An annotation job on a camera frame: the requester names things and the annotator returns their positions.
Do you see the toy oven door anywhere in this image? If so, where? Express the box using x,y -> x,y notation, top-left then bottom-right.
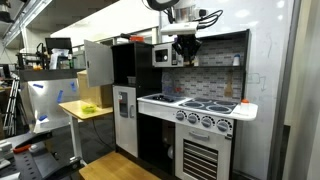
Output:
175,124 -> 232,180

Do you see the orange capped clear bottle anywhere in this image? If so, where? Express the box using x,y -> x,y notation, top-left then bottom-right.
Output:
241,99 -> 250,113

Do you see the stove knob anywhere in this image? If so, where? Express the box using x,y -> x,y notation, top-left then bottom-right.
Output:
201,116 -> 214,128
217,119 -> 232,132
187,113 -> 200,124
176,110 -> 186,121

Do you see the whiteboard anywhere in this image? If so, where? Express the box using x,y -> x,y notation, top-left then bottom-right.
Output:
195,0 -> 300,180

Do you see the white toy fridge door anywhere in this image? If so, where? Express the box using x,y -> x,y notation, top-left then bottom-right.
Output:
113,85 -> 138,157

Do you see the blue capped white bottle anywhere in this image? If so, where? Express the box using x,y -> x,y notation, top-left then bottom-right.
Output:
233,54 -> 240,66

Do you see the open grey cabinet door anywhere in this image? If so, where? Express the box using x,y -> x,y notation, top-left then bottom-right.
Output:
84,40 -> 114,87

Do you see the toy sink faucet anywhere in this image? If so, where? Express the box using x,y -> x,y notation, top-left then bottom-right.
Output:
162,72 -> 175,95

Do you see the wooden platform board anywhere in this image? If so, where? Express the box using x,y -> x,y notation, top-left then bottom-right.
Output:
79,151 -> 160,180

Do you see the black perforated cart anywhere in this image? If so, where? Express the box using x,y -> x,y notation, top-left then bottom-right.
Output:
0,131 -> 83,180

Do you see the cardboard box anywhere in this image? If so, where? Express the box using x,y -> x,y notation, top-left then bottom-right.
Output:
77,70 -> 113,108

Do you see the toy kitchen play set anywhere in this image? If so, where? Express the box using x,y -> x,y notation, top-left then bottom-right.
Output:
113,30 -> 258,180

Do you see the silver panel with blue tape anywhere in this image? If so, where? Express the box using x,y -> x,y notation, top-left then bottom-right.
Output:
18,69 -> 79,133

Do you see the orange pot on top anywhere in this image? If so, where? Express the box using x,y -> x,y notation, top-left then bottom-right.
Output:
120,33 -> 144,42

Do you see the green plastic bowl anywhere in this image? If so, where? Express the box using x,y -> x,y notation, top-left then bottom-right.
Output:
81,105 -> 97,113

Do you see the small white shaker bottle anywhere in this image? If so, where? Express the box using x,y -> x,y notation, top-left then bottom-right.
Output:
194,57 -> 199,66

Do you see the toy microwave oven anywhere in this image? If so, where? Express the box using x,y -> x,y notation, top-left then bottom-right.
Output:
152,42 -> 183,67

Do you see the black computer monitor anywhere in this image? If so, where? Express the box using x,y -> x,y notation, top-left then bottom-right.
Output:
45,37 -> 72,54

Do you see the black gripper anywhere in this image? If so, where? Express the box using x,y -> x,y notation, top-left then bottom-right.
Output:
172,34 -> 202,64

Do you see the wooden spatula hanging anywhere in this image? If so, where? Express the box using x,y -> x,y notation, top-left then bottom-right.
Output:
224,70 -> 233,97

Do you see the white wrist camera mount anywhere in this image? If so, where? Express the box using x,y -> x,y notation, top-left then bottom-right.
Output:
160,22 -> 198,35

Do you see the black toy sink basin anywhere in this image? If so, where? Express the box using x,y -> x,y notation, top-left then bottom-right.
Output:
152,95 -> 174,103

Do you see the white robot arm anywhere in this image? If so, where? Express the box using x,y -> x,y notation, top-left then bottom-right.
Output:
146,0 -> 201,65

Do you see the wooden side table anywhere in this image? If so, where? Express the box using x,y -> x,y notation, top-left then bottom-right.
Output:
58,100 -> 113,165

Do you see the orange handled tool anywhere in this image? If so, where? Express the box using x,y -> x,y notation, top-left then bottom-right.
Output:
13,144 -> 31,154

